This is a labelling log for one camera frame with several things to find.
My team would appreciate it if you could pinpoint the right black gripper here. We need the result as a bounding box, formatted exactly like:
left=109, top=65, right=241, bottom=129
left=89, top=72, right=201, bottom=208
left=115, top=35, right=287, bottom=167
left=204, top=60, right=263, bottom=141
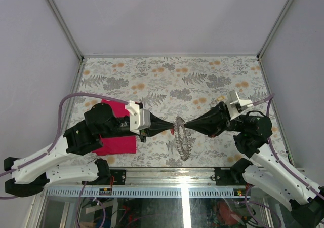
left=185, top=101, right=247, bottom=138

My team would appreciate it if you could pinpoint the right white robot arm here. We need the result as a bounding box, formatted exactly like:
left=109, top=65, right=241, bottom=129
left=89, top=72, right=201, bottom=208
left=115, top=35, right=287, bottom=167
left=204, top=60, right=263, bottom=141
left=184, top=100, right=323, bottom=227

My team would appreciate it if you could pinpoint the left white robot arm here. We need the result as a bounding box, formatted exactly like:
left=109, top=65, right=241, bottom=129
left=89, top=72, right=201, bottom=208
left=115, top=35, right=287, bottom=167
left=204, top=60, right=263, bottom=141
left=4, top=101, right=174, bottom=197

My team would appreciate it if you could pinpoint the red cloth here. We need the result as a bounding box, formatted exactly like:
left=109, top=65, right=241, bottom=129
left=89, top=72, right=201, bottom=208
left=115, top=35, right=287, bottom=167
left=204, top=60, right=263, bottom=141
left=92, top=99, right=136, bottom=156

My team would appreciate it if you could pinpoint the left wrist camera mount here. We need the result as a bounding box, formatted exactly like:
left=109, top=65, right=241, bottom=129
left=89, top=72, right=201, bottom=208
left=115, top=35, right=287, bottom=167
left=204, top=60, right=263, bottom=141
left=125, top=101, right=151, bottom=135

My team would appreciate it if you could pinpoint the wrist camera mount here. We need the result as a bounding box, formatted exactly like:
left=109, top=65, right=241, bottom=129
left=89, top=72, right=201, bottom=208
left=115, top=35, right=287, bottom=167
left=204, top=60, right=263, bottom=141
left=125, top=101, right=151, bottom=135
left=225, top=90, right=253, bottom=120

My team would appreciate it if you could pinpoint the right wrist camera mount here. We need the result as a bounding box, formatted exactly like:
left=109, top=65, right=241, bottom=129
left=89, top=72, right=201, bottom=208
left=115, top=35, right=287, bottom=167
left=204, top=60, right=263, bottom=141
left=225, top=90, right=253, bottom=120

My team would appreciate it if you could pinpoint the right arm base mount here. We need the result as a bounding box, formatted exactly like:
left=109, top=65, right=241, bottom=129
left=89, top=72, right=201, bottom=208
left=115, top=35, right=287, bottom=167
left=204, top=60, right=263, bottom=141
left=210, top=158, right=252, bottom=186

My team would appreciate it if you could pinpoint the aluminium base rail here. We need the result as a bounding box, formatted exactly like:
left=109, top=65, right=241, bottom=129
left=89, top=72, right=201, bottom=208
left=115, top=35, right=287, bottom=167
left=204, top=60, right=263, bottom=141
left=43, top=167, right=246, bottom=198

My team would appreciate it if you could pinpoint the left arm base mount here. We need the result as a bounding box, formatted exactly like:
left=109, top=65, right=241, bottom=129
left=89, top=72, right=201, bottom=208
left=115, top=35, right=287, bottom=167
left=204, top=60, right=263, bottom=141
left=94, top=159, right=127, bottom=186

